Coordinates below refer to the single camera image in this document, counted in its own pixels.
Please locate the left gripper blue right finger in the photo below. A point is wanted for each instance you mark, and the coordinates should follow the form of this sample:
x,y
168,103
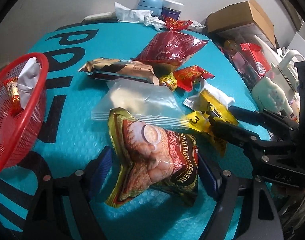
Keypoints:
x,y
210,176

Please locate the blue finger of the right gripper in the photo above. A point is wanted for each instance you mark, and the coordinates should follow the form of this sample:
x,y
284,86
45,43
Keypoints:
x,y
225,127
251,117

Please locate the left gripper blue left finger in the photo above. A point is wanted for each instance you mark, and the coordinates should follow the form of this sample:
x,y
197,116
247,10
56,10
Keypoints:
x,y
98,171

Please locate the yellow snack packet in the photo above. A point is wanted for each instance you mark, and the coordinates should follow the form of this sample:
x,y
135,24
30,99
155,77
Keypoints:
x,y
198,121

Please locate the nutritious cereal snack bag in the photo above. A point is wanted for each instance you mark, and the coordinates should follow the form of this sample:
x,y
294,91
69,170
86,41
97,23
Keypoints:
x,y
151,156

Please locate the white snack packet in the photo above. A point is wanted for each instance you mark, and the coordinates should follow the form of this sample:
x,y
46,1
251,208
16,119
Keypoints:
x,y
194,102

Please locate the red gold candy packet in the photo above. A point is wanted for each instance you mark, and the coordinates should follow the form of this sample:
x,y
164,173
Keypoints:
x,y
189,76

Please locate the clear zip bag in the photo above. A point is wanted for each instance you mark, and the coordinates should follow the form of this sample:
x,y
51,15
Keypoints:
x,y
152,104

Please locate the beige brown snack bag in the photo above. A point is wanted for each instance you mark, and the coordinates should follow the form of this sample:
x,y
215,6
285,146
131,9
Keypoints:
x,y
112,69

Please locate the dark red snack bag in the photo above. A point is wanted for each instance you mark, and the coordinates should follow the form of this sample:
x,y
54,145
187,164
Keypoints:
x,y
167,51

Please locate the pale green plush toy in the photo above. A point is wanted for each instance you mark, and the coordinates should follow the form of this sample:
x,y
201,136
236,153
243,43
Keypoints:
x,y
270,96

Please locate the teal printed table mat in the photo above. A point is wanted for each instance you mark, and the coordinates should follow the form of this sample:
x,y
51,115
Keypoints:
x,y
104,135

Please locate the red packet in clutter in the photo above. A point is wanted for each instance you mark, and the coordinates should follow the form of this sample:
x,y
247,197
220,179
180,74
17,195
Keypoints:
x,y
253,53

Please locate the yellow foil candy ball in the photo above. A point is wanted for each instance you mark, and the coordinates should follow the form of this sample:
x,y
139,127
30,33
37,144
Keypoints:
x,y
168,81

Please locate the red plastic mesh basket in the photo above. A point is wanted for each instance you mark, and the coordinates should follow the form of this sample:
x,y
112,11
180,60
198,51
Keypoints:
x,y
19,128

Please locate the brown cardboard box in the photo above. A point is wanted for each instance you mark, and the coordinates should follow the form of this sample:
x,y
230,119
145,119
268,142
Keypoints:
x,y
244,18

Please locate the small crumpled white wrapper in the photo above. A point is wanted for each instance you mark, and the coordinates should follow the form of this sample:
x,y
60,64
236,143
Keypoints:
x,y
196,27

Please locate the red candy in basket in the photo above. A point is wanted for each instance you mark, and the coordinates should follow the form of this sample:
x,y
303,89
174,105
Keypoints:
x,y
12,91

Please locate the white packet in basket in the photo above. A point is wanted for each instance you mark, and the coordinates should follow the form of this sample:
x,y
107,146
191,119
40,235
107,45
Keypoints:
x,y
27,80

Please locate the red packet near jar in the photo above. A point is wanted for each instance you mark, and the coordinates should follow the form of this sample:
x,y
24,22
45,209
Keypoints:
x,y
176,25

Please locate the white lidded purple jar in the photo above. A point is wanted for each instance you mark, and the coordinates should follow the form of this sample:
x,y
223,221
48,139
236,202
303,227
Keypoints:
x,y
171,9

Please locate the white remote on table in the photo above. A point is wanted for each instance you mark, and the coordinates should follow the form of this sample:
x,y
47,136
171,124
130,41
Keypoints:
x,y
105,17

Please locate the blue deer humidifier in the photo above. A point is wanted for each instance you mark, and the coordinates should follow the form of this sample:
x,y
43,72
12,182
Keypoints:
x,y
153,5

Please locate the crumpled white tissue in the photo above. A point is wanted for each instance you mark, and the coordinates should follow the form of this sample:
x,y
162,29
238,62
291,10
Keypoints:
x,y
145,17

